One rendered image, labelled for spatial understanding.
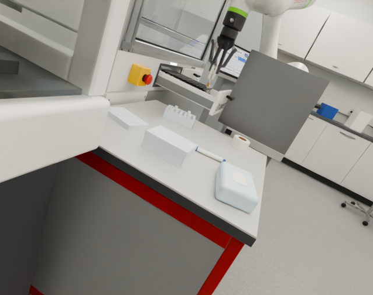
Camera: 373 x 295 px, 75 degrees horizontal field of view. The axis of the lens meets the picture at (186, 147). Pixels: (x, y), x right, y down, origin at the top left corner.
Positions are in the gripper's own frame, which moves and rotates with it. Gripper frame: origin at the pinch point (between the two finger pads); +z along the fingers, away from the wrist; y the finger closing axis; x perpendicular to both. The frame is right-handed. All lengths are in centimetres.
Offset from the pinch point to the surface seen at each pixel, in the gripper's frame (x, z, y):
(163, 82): -13.6, 11.9, -16.5
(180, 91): -13.6, 12.4, -7.6
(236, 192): -67, 19, 32
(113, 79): -46, 13, -20
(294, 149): 283, 70, 98
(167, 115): -30.5, 19.9, -3.2
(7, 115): -100, 8, 5
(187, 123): -28.2, 20.2, 5.1
